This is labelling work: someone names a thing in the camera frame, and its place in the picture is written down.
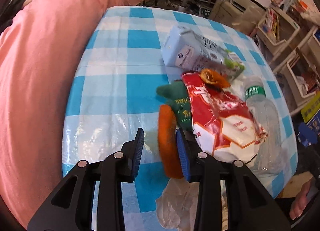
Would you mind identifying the white book shelf rack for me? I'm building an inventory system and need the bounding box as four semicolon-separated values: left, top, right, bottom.
256;5;319;116

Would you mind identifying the blue white checkered tablecloth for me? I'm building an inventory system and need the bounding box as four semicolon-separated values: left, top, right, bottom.
62;7;298;230

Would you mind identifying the green plush toy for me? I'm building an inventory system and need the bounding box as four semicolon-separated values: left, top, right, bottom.
156;80;193;132

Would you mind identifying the white drawer cabinet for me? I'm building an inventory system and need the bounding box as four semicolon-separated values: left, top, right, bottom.
208;0;266;36

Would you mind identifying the white blue milk carton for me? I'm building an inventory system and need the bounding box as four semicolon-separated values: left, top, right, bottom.
162;26;245;81

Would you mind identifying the person's right hand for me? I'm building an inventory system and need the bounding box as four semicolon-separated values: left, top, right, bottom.
290;178;315;220

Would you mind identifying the red white snack bag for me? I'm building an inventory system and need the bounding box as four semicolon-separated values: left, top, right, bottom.
182;72;268;163

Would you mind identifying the clear plastic water bottle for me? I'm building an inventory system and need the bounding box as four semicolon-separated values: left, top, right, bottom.
244;75;284;175

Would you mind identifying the pink duvet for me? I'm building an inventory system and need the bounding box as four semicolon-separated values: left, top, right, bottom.
1;0;142;227

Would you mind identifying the blue yellow box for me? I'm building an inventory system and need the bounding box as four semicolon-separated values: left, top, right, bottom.
301;92;320;136

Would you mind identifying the orange peel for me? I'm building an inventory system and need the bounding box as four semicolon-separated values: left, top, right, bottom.
200;68;231;89

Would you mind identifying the white plastic bag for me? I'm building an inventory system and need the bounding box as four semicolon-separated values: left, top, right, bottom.
156;178;199;230

